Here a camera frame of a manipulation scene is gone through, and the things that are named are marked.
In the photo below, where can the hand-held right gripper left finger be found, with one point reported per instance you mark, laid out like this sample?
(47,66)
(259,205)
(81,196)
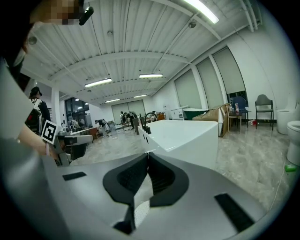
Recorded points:
(126,180)

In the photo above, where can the black head-worn camera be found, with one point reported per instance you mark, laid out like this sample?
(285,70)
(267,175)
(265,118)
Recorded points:
(86,15)

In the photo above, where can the long ceiling light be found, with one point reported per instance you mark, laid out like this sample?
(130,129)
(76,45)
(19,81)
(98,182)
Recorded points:
(204,10)
(140,95)
(151,76)
(112,100)
(98,82)

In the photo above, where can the dark green bathtub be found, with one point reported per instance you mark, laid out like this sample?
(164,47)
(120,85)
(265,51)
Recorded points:
(193,113)

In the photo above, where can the white standing air conditioner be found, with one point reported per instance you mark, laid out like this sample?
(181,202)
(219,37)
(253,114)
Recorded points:
(166,112)

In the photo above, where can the red and white object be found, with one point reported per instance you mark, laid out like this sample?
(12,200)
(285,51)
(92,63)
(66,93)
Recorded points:
(253,122)

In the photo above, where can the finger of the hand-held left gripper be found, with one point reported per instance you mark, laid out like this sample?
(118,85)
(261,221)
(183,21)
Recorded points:
(78,139)
(78,152)

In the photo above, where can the black bathtub faucet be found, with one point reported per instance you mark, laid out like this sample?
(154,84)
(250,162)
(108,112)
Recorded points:
(147,124)

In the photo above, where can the grey chair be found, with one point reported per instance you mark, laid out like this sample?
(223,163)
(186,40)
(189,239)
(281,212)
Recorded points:
(263,105)

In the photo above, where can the round ceiling spotlight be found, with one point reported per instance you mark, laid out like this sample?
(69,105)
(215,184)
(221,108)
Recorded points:
(110,33)
(192,24)
(32,40)

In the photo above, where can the person's head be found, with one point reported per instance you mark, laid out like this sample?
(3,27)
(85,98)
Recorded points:
(56,11)

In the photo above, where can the blue chair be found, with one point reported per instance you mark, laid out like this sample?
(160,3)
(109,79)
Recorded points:
(240,103)

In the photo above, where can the small green object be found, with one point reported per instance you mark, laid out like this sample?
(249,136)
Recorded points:
(290,168)

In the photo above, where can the small wooden table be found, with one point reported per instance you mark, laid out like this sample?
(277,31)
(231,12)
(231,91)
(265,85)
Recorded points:
(234,122)

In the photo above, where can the large cardboard box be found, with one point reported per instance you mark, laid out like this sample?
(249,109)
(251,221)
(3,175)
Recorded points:
(211,114)

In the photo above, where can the white toilet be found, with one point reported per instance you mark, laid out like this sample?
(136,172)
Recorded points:
(294,140)

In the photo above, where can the white bathtub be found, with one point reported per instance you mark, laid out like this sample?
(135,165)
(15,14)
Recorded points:
(185,136)

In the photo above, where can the person's left forearm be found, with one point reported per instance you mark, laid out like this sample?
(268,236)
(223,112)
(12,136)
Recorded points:
(32,140)

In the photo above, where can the grey roller blind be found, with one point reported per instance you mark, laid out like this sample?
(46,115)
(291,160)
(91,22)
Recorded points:
(211,83)
(228,70)
(187,90)

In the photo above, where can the white cylindrical pedestal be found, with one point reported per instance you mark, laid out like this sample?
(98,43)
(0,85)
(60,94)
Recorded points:
(284,122)

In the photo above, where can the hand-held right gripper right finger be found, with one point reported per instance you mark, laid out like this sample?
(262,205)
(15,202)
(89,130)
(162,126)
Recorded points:
(168,182)

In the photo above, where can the white ceiling pipe rack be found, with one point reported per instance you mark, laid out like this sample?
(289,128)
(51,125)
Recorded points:
(254,14)

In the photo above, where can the white vanity cabinet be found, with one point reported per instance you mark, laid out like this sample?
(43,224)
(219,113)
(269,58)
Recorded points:
(177,114)

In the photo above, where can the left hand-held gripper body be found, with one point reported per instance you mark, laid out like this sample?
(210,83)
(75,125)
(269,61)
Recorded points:
(49,131)

